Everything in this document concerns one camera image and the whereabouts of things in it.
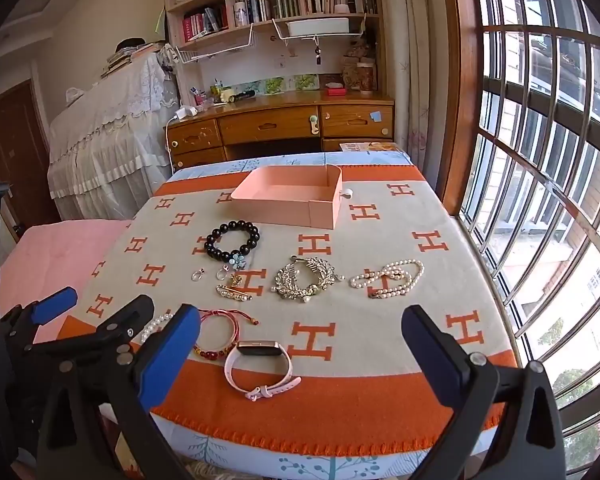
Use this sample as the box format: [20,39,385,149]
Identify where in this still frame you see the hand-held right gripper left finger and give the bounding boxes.
[35,304,201,480]

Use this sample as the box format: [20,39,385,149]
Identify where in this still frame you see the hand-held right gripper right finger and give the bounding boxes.
[401,304,567,480]

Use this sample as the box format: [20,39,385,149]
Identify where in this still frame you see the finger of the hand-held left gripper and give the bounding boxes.
[55,295,155,362]
[0,286,78,352]

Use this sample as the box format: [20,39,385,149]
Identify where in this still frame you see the pearl bracelet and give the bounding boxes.
[140,312,175,346]

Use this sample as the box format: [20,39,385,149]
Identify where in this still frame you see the red cord bead bracelet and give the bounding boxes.
[192,309,258,361]

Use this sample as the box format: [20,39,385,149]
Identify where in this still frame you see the gold pearl bar clip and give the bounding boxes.
[216,285,253,302]

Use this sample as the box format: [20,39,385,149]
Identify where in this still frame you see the pearl necklace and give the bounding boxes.
[349,259,425,300]

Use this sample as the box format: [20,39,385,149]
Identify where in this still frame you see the pink smartwatch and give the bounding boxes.
[223,340,302,402]

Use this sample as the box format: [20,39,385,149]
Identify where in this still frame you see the black bead bracelet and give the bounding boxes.
[204,222,261,262]

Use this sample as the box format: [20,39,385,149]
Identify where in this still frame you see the pink box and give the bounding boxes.
[230,164,354,230]

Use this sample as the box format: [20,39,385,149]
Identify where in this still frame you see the pink bedsheet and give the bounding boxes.
[0,220,133,345]

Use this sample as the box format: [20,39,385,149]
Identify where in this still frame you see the orange and beige printed blanket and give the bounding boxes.
[57,164,518,453]

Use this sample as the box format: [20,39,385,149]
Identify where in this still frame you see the brown wooden door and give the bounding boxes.
[0,80,61,231]

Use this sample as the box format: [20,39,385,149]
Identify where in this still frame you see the white lace furniture cover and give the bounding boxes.
[47,52,181,221]

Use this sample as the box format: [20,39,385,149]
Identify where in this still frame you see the food magazine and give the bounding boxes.
[338,141,399,154]

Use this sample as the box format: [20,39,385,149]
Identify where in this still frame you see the tree print bedsheet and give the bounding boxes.
[100,150,486,480]

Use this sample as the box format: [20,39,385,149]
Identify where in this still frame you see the metal window grille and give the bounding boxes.
[455,0,600,480]

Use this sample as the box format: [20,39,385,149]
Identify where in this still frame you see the wooden desk with drawers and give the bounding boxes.
[166,91,396,171]

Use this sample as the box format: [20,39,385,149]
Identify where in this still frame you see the small desk clutter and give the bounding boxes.
[189,79,231,107]

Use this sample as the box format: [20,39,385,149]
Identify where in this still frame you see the stack of books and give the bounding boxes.
[101,40,164,79]

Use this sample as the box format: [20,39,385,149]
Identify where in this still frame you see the floral curtain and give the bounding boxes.
[380,0,451,196]

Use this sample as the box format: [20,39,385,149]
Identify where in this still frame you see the glass jar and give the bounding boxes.
[358,61,376,94]

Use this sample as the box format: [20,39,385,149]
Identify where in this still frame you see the green leaf pictures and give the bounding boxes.
[261,74,321,94]

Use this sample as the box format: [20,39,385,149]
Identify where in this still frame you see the row of red books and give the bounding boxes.
[182,7,228,42]

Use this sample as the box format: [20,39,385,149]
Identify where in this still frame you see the white oblong tray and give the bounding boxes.
[286,17,351,37]

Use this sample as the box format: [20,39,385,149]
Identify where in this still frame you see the white cable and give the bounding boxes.
[164,114,177,172]

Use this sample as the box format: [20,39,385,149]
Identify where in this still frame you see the white wire basket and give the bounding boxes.
[175,22,256,64]
[271,15,368,42]

